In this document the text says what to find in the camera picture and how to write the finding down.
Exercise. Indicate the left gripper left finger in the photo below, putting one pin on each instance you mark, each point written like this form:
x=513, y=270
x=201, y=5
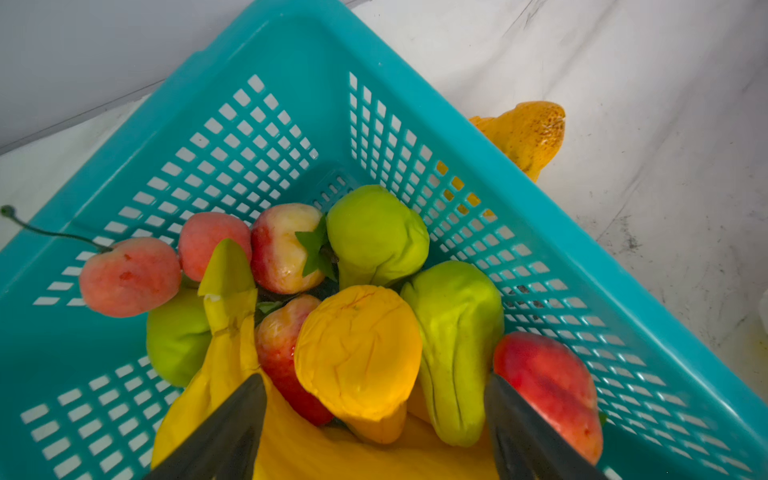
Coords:
x=226, y=445

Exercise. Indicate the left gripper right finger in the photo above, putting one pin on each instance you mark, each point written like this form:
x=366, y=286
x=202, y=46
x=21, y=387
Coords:
x=524, y=445

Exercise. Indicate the orange fake pear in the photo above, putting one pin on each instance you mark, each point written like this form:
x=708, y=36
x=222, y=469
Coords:
x=530, y=135

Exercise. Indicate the red fake apple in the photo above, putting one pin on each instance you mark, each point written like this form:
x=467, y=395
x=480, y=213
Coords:
x=557, y=384

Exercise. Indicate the small green fake fruit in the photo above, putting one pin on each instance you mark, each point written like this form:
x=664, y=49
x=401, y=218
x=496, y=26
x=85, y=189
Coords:
x=178, y=336

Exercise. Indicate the dark red fake strawberry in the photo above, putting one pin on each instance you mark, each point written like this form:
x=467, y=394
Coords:
x=275, y=341

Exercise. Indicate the green fake pear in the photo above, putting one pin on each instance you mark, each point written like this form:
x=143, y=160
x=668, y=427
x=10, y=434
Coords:
x=461, y=320

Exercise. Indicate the orange fake mandarin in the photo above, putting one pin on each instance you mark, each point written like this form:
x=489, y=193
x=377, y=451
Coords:
x=359, y=353

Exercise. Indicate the red white fake strawberry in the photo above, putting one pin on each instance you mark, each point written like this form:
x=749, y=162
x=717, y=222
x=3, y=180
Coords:
x=288, y=243

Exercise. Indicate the green fake apple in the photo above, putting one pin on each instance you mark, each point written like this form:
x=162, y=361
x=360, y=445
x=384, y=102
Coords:
x=378, y=240

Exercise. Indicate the yellow banana bunch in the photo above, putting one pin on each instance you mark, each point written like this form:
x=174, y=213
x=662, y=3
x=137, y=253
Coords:
x=290, y=447

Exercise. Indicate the teal plastic basket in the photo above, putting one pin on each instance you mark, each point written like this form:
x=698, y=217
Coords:
x=301, y=101

